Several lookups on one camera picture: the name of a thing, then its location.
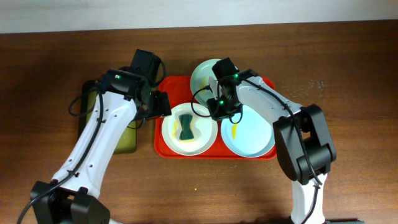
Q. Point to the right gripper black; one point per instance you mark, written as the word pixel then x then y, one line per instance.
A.
pixel 216 115

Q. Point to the red plastic tray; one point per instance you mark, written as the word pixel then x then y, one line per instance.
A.
pixel 178 89

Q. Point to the green yellow sponge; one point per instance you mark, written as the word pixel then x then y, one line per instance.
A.
pixel 186 132

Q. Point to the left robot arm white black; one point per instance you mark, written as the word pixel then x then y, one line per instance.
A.
pixel 122 96

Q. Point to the light blue plate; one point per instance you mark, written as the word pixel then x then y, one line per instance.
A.
pixel 252 137

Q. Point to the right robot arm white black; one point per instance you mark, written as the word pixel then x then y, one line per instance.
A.
pixel 305 150

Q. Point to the mint green plate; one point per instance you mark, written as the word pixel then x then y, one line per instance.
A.
pixel 199 79

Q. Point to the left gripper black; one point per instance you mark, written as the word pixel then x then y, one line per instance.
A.
pixel 160 104

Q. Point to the white plate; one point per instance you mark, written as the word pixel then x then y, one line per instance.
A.
pixel 205 130

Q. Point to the black tray with soapy water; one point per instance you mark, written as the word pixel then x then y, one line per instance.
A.
pixel 127 141

